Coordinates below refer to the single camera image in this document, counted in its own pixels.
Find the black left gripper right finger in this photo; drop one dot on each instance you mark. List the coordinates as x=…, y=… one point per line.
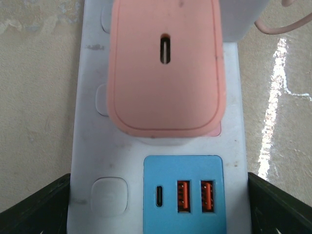
x=274, y=211

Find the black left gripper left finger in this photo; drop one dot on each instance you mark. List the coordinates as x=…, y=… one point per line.
x=44, y=212

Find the white power strip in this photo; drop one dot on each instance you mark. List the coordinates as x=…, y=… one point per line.
x=125, y=185

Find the pink rectangular adapter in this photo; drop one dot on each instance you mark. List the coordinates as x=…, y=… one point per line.
x=166, y=75

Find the white usb charger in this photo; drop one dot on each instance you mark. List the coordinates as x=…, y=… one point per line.
x=238, y=16

